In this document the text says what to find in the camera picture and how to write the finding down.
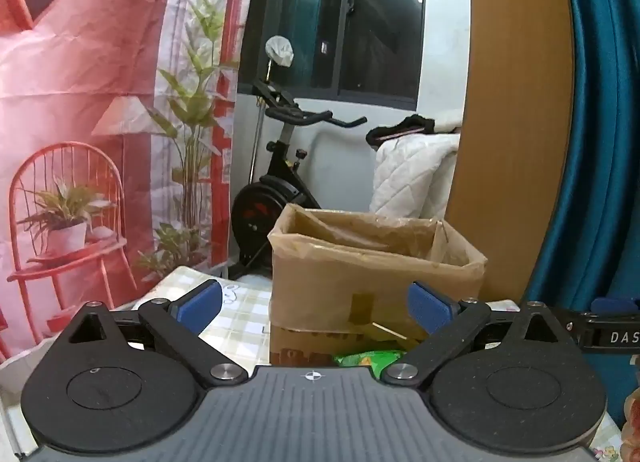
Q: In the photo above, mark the brown cardboard box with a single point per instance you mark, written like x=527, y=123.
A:
x=350, y=267

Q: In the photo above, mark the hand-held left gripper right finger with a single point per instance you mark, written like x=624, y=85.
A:
x=429, y=307

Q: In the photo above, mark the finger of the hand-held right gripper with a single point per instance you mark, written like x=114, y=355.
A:
x=612, y=305

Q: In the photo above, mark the teal curtain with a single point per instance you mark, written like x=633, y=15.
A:
x=600, y=142

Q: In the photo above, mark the black exercise bike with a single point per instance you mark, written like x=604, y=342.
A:
x=272, y=192

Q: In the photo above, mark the wooden board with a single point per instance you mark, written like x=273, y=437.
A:
x=515, y=117

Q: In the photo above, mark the dark window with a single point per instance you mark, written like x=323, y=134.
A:
x=360, y=17

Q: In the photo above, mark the plastic-covered bike seat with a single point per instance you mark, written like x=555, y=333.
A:
x=280, y=51

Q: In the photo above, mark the white quilted jacket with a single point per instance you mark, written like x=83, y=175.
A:
x=410, y=172

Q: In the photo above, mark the red printed backdrop cloth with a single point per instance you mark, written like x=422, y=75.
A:
x=90, y=117

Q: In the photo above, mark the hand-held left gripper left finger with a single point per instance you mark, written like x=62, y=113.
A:
x=200, y=303

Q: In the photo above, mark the person's right hand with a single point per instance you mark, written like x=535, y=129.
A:
x=632, y=412

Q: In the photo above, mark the bright green snack bag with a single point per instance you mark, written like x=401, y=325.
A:
x=372, y=359

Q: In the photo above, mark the black garment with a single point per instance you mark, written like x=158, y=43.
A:
x=400, y=129

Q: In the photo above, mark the checkered tablecloth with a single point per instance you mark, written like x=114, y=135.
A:
x=245, y=314

